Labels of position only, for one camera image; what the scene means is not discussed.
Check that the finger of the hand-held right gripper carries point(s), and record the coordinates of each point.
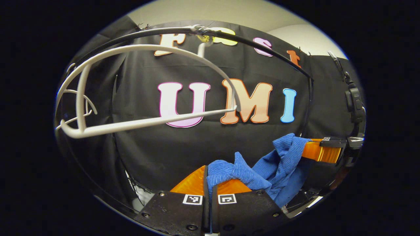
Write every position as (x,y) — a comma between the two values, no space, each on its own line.
(333,142)
(354,142)

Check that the black backdrop cloth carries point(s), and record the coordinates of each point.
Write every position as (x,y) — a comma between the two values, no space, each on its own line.
(147,147)

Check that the black clothes rack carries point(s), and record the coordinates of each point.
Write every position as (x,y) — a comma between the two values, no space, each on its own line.
(249,40)

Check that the white clothes hanger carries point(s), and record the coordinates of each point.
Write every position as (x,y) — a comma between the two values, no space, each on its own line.
(131,124)
(92,104)

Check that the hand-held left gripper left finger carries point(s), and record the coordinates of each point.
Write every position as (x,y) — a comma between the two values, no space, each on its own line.
(205,209)

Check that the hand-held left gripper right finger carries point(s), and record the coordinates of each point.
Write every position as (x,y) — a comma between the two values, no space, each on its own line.
(214,213)

